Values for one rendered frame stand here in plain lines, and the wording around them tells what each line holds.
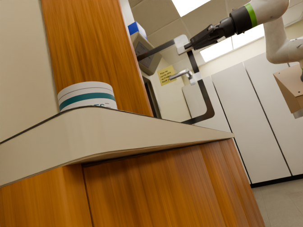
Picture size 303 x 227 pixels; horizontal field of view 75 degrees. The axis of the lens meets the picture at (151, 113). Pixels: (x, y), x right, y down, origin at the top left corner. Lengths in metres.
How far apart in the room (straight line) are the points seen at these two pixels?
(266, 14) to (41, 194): 0.85
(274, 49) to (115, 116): 1.29
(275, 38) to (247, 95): 2.64
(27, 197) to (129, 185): 0.09
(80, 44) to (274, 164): 3.52
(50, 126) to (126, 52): 0.78
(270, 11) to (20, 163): 0.85
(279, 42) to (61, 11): 1.25
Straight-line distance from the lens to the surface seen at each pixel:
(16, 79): 1.12
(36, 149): 0.19
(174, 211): 0.32
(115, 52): 0.97
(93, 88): 0.45
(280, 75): 1.61
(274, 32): 1.39
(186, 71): 0.83
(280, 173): 3.98
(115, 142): 0.17
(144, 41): 1.10
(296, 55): 1.38
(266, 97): 3.98
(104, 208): 0.19
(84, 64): 1.07
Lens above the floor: 0.88
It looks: 14 degrees up
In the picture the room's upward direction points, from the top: 16 degrees counter-clockwise
